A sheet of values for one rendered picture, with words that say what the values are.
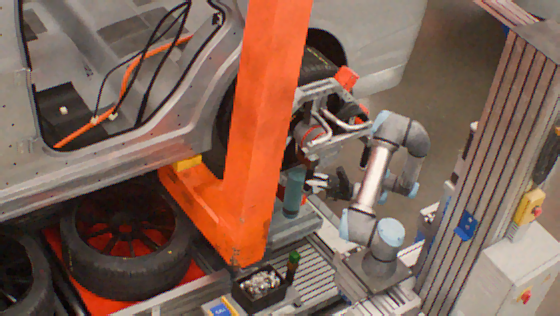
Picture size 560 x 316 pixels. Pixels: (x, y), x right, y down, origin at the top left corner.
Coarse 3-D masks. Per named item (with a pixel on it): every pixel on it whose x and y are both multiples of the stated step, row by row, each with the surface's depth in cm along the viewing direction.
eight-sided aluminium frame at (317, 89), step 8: (320, 80) 358; (328, 80) 359; (296, 88) 351; (304, 88) 352; (312, 88) 355; (320, 88) 353; (328, 88) 355; (336, 88) 358; (296, 96) 348; (304, 96) 348; (312, 96) 351; (320, 96) 355; (344, 96) 366; (296, 104) 348; (344, 104) 380; (344, 120) 386; (352, 120) 382; (344, 144) 391; (304, 168) 391; (320, 168) 391; (280, 176) 375; (280, 184) 379
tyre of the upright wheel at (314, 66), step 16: (304, 48) 368; (304, 64) 356; (320, 64) 359; (304, 80) 355; (224, 96) 363; (352, 96) 387; (224, 112) 364; (224, 128) 366; (336, 128) 394; (224, 144) 376
